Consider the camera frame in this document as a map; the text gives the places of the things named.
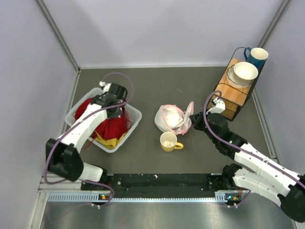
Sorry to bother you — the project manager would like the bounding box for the white pink mesh laundry bag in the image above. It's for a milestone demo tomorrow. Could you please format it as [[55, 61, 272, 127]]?
[[154, 101, 194, 135]]

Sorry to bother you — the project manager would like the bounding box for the red bra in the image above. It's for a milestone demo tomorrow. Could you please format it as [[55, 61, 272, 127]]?
[[83, 114, 128, 149]]

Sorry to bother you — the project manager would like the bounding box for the white bra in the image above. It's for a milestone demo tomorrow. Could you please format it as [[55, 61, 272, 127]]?
[[163, 106, 184, 129]]

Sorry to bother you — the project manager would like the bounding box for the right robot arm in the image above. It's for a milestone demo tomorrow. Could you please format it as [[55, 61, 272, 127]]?
[[191, 112, 305, 223]]

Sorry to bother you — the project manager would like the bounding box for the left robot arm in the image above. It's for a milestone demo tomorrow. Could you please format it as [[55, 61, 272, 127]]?
[[44, 82, 128, 189]]

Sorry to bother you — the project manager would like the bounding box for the white plastic laundry basket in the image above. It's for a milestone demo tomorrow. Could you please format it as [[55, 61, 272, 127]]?
[[64, 87, 142, 153]]

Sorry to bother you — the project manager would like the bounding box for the yellow mug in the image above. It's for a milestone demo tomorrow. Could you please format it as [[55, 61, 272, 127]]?
[[160, 132, 184, 152]]

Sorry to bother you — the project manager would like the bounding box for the red garment in basket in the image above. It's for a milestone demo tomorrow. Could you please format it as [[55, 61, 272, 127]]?
[[74, 98, 92, 121]]

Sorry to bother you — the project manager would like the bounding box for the white dark-rimmed plate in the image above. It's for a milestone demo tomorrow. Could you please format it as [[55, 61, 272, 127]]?
[[226, 65, 253, 89]]

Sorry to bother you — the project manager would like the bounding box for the yellow garment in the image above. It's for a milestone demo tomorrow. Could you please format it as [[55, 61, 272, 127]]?
[[91, 131, 127, 149]]

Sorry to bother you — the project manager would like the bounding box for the white bowl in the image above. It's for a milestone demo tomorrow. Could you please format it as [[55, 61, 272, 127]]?
[[233, 62, 258, 84]]

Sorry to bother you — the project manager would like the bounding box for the blue white mug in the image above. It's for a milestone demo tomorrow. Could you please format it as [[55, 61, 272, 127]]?
[[244, 47, 269, 71]]

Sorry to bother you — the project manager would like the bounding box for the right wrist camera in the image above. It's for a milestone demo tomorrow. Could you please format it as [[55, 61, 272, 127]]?
[[206, 97, 226, 114]]

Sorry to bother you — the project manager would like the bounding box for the black wire wooden rack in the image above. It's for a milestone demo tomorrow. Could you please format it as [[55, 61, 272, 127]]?
[[215, 57, 263, 121]]

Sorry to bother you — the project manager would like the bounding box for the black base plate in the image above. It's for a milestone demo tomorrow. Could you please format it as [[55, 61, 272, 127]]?
[[81, 173, 241, 198]]

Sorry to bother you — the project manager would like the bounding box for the grey cable duct rail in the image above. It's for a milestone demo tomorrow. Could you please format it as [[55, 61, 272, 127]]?
[[48, 192, 241, 203]]

